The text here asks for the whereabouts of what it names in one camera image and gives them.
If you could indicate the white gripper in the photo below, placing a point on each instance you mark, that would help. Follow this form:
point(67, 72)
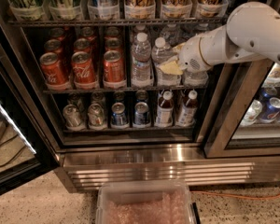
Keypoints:
point(190, 56)

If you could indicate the water bottle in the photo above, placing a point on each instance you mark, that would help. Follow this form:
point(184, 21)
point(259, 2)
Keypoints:
point(190, 76)
point(141, 51)
point(161, 52)

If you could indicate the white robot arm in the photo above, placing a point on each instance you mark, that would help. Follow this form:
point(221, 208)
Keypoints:
point(251, 33)

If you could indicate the left brown drink bottle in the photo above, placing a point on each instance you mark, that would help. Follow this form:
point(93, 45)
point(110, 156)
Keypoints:
point(165, 110)

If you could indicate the brown drink bottle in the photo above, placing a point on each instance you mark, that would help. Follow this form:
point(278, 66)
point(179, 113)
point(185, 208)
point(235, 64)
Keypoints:
point(165, 110)
point(187, 110)

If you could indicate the right brown drink bottle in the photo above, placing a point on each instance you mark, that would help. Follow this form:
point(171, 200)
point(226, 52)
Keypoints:
point(187, 110)

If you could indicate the stainless steel fridge cabinet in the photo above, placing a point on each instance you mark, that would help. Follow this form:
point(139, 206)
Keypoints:
point(87, 156)

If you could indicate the open black fridge door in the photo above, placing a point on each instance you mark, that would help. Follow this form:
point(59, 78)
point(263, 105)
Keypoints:
point(24, 154)

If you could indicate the front right cola can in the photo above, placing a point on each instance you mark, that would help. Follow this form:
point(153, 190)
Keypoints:
point(113, 66)

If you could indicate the cola can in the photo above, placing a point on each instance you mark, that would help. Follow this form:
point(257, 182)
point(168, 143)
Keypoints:
point(113, 66)
point(53, 69)
point(83, 67)

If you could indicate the left blue can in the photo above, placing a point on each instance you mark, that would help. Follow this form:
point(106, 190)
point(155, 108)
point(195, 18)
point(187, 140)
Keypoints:
point(119, 116)

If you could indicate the front middle cola can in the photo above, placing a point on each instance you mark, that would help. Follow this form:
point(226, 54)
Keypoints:
point(83, 67)

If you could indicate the white can behind right door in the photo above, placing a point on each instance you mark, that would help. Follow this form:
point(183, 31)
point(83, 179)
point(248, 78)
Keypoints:
point(251, 114)

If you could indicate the closed right glass door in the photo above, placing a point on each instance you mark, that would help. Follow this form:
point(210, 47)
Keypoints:
point(257, 80)

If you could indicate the blue can behind right door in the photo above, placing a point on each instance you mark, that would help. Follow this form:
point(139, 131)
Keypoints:
point(271, 110)

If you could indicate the left silver can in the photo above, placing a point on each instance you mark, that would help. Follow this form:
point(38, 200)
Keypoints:
point(72, 116)

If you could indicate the front left cola can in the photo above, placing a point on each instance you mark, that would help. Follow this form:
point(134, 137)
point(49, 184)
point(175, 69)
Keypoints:
point(53, 69)

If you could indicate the clear plastic storage bin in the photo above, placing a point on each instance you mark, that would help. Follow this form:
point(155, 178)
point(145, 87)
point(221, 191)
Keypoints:
point(145, 202)

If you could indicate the upper wire shelf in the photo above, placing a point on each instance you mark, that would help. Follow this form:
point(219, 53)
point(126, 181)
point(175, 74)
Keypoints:
point(121, 22)

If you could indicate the wire shelf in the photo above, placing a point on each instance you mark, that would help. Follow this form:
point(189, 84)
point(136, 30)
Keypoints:
point(151, 88)
point(121, 22)

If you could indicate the middle wire shelf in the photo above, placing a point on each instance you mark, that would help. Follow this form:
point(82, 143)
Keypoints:
point(151, 88)

